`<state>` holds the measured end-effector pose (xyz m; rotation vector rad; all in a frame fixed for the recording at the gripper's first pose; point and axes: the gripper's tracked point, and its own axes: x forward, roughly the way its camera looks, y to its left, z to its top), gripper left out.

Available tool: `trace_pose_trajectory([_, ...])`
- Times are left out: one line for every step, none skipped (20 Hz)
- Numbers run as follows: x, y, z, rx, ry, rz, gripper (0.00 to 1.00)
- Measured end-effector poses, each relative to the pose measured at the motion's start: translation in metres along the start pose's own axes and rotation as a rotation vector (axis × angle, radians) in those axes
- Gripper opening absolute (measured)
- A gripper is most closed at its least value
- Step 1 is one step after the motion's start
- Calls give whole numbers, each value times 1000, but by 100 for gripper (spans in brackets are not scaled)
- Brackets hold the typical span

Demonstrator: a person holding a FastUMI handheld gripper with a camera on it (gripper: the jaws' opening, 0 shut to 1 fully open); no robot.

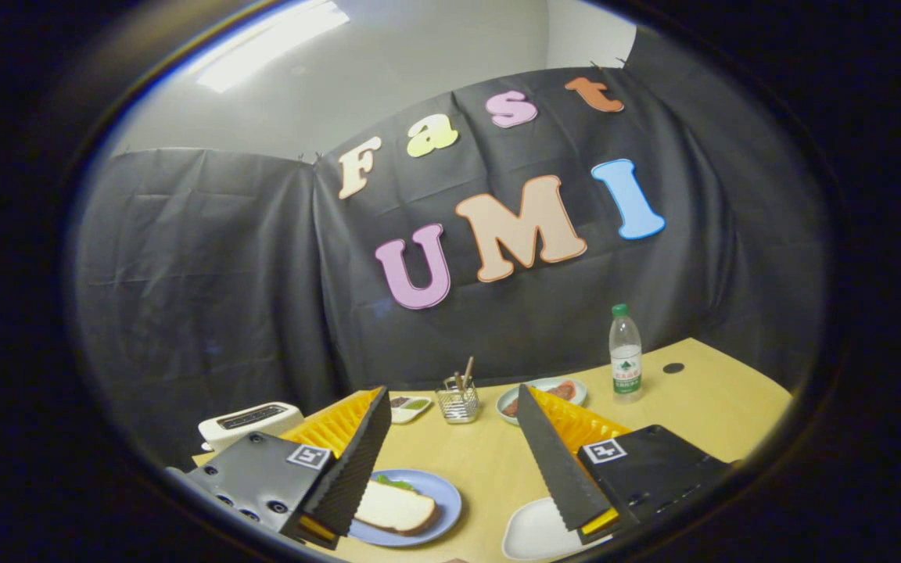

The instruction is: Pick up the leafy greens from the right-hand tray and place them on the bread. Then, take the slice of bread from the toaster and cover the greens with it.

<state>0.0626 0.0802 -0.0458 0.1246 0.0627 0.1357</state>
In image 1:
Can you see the blue plate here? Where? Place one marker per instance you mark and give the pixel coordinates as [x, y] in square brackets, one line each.
[444, 493]

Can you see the white divided seasoning dish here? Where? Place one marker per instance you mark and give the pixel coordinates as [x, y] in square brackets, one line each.
[411, 415]

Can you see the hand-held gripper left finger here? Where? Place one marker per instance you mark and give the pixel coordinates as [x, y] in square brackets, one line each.
[357, 469]

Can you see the tall light wooden stick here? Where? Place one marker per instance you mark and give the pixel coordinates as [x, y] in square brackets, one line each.
[468, 371]

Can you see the white toaster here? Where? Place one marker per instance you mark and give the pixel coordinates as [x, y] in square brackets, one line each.
[224, 439]

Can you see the black table grommet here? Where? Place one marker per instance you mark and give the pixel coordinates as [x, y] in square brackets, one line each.
[673, 367]

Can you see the green lettuce leaf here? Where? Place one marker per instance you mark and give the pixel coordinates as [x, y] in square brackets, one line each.
[392, 482]

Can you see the white plate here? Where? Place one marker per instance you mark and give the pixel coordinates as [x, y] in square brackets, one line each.
[533, 536]

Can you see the plain bread slice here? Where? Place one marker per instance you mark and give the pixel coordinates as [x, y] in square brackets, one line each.
[396, 508]

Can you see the clear water bottle green cap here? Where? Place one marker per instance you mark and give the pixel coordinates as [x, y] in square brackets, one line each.
[626, 367]

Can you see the pale green plate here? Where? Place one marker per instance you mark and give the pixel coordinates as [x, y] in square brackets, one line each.
[536, 384]

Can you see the brown meat patty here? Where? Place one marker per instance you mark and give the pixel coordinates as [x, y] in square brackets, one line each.
[510, 407]
[564, 390]

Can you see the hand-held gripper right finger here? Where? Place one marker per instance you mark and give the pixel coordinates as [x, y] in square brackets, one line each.
[552, 461]

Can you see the metal mesh utensil holder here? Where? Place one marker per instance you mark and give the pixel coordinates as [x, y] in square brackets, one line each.
[458, 407]

